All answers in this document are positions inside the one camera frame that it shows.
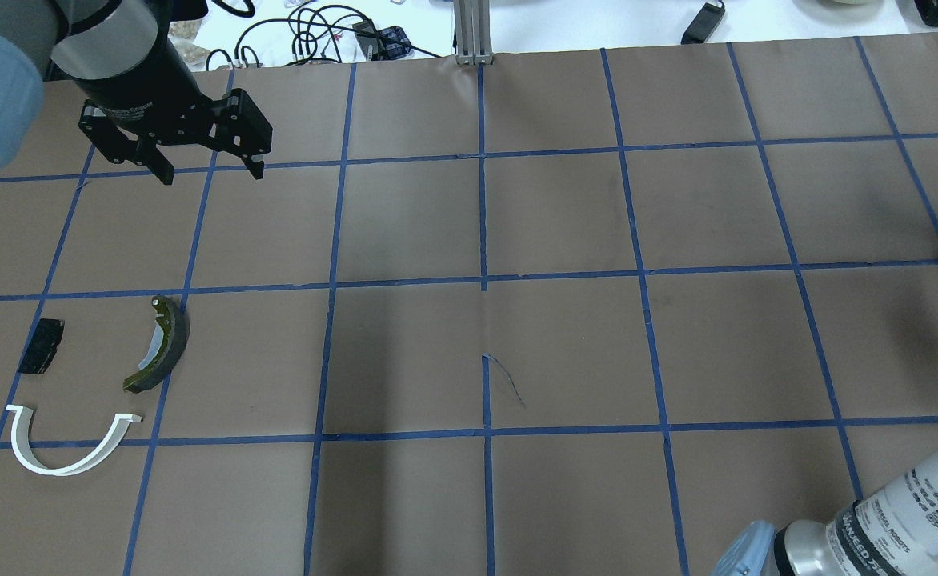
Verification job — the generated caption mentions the olive green brake shoe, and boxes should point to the olive green brake shoe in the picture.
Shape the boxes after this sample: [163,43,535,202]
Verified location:
[122,294,190,394]

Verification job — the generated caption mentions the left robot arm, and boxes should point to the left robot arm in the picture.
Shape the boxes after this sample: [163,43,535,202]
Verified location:
[0,1,274,185]

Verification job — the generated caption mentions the black power adapter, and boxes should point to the black power adapter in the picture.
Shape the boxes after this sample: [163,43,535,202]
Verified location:
[680,1,726,45]

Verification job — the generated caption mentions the aluminium frame post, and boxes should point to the aluminium frame post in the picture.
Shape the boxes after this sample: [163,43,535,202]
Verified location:
[451,0,494,66]

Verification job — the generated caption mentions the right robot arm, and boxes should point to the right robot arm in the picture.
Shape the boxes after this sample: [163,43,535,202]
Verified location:
[713,450,938,575]

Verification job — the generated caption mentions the black tangled cables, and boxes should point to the black tangled cables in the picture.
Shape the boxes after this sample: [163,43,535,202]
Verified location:
[205,0,442,71]

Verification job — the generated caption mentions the white curved plastic bracket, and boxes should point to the white curved plastic bracket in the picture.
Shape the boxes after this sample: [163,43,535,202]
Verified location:
[6,405,143,477]

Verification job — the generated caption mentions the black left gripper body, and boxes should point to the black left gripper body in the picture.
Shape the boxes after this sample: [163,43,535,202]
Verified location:
[78,36,234,157]

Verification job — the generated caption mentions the black brake pad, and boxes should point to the black brake pad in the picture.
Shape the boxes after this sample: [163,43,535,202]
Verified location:
[18,318,64,375]

